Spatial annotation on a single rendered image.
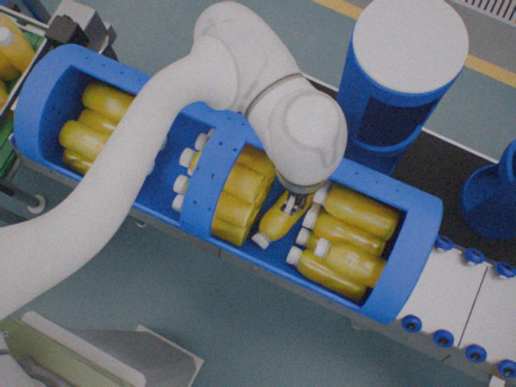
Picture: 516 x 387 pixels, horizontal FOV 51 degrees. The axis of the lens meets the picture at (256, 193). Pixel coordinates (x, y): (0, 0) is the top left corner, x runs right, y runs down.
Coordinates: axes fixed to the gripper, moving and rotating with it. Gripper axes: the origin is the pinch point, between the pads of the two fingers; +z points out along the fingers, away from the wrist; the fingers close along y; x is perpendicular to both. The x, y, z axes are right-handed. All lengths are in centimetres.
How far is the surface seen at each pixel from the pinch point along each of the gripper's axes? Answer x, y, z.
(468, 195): -51, 54, 103
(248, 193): 10.1, -2.2, 3.6
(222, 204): 14.6, -6.0, 7.2
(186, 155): 25.7, -0.2, 4.3
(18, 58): 81, 8, 19
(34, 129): 56, -9, 0
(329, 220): -7.0, 1.1, 11.0
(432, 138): -31, 71, 104
